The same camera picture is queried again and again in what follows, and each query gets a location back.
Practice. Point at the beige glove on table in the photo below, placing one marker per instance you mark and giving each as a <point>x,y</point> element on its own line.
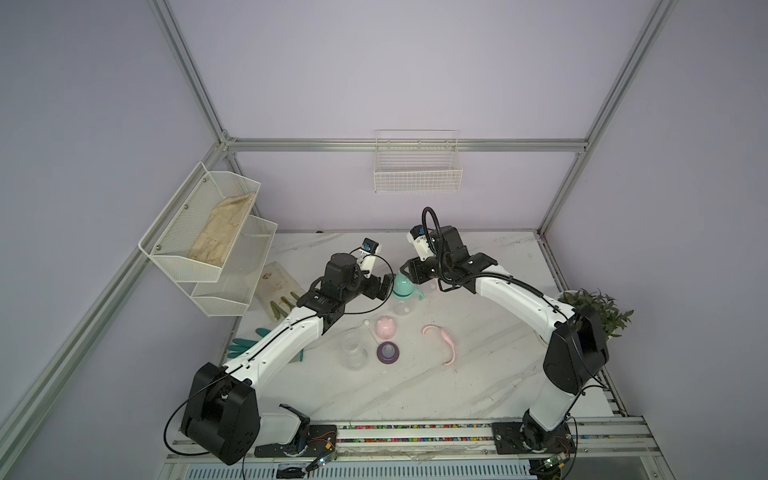
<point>277,291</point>

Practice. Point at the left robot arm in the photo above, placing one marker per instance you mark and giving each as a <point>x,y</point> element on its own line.
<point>222,412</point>

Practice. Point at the purple nipple collar front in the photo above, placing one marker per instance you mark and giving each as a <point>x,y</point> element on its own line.
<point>387,353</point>

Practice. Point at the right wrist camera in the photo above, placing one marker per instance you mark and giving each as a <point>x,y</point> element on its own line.
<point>420,240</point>

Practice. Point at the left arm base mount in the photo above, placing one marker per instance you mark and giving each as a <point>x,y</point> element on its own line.
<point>288,432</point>

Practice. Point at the aluminium front rail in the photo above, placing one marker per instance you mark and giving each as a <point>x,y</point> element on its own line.
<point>580,437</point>

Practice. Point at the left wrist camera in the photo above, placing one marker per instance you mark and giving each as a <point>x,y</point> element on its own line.
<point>369,252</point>

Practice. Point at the clear baby bottle left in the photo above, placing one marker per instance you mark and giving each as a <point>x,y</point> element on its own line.
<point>353,354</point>

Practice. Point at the white mesh shelf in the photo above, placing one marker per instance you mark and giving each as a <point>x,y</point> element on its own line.
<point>172,241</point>
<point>232,294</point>

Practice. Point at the white mesh upper shelf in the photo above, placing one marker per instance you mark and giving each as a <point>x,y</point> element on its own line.
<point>172,241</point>

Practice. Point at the green rubber glove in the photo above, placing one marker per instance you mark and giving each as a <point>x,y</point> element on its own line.
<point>240,348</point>

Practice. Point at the teal bottle cap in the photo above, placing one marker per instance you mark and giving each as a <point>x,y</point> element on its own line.
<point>403,287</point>

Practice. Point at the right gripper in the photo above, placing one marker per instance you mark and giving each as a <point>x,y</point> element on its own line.
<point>417,275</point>

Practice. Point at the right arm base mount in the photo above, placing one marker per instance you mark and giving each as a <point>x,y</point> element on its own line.
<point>526,436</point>

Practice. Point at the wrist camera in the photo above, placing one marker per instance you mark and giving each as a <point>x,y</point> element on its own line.
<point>420,240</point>
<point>369,252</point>

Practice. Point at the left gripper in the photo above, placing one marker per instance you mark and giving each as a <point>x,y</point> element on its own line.
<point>373,281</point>

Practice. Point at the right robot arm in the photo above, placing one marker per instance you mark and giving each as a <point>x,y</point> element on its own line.
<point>575,338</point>

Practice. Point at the pink bottle cap centre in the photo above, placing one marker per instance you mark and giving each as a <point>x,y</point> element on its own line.
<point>385,328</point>

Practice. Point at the white wire wall basket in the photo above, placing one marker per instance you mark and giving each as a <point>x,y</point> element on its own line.
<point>416,161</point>

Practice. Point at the beige cloth glove in shelf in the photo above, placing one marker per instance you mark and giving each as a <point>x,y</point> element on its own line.
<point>214,243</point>

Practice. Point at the potted green plant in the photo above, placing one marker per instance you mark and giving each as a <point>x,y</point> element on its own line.
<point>614,319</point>

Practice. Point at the white mesh lower shelf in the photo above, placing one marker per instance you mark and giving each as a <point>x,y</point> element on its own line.
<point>232,294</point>

